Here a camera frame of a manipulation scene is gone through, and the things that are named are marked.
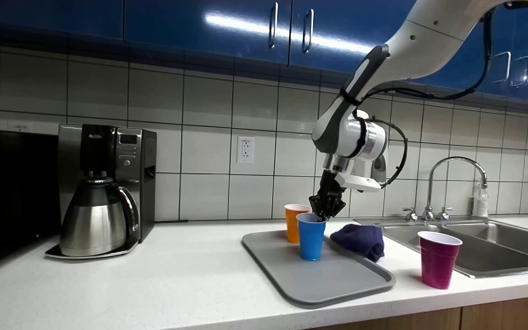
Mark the clear soap bottle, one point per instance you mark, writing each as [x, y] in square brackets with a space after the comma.
[478, 203]

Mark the stainless steel coffee carafe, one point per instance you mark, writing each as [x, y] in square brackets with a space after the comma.
[95, 223]

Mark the wooden base cabinet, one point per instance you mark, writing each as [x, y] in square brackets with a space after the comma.
[489, 315]

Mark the blue plastic cup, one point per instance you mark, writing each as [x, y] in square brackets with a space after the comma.
[310, 241]

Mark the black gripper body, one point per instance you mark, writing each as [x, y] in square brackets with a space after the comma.
[332, 188]

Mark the orange plastic cup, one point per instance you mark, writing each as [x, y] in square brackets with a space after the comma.
[289, 223]

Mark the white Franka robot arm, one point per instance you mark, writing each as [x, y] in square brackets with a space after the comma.
[421, 43]

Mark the chrome gooseneck faucet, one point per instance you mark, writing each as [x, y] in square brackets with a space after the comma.
[453, 159]

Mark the dark blue cloth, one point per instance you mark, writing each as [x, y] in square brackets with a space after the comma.
[361, 240]

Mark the grey plastic tray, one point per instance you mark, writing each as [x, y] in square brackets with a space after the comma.
[330, 282]

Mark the stainless steel double sink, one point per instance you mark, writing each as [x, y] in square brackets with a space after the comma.
[495, 251]

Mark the white wall soap dispenser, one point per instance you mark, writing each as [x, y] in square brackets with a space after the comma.
[381, 166]

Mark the black microwave oven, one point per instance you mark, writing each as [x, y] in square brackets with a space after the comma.
[9, 196]

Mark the blue glossy wall cabinet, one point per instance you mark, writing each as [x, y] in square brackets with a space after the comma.
[154, 25]

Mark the purple plastic cup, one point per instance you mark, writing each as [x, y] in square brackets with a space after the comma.
[438, 267]

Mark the black steel coffee maker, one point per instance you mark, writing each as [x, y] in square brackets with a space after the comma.
[132, 166]

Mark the white wall outlet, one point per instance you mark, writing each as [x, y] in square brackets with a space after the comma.
[245, 150]

